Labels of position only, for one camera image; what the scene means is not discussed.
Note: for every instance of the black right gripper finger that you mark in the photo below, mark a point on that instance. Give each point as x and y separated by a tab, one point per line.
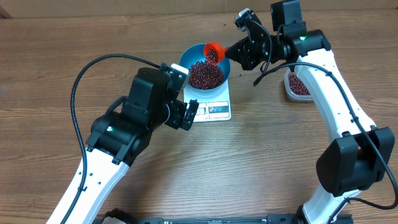
236	48
241	60

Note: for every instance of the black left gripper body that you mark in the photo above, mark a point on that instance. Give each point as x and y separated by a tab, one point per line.
176	115

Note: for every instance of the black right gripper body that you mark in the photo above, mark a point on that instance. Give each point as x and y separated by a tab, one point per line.
268	50

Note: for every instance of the orange measuring scoop blue handle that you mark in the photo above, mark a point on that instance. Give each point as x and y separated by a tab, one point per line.
214	52

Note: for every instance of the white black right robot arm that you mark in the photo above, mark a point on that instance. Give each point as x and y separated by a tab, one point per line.
359	151

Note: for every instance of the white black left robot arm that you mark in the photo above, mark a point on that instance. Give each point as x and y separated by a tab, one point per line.
120	135

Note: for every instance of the white digital kitchen scale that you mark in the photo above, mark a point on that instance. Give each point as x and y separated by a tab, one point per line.
214	104

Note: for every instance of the red beans in bowl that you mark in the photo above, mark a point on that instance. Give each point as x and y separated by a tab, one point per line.
205	76

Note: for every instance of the blue plastic bowl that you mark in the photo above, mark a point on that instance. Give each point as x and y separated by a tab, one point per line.
195	54

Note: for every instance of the red adzuki beans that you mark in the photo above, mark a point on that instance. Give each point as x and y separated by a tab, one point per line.
297	86

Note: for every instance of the clear plastic food container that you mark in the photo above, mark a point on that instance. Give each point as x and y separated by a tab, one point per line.
290	94

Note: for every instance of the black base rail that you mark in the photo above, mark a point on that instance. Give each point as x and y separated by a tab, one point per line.
118	216

